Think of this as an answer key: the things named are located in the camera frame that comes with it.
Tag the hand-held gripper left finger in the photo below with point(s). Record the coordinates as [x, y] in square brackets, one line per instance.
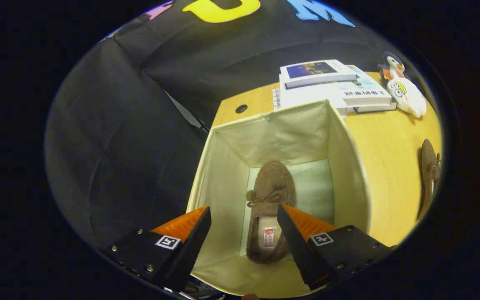
[190, 250]

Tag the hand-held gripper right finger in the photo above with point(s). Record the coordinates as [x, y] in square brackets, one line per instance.
[296, 250]

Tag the brown fuzzy shoe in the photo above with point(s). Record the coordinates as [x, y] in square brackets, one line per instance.
[427, 166]
[271, 179]

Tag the green fabric storage box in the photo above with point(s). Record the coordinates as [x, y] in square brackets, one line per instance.
[290, 133]

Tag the plain white book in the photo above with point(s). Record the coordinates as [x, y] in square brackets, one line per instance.
[306, 98]

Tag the dark cover book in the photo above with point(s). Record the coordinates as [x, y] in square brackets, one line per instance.
[375, 109]

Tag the small blue cover book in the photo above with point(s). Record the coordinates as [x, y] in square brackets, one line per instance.
[319, 71]

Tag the white round plush toy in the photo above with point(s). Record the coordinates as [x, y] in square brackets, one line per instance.
[408, 98]

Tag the penguin plush toy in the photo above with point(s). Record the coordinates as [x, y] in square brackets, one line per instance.
[394, 64]

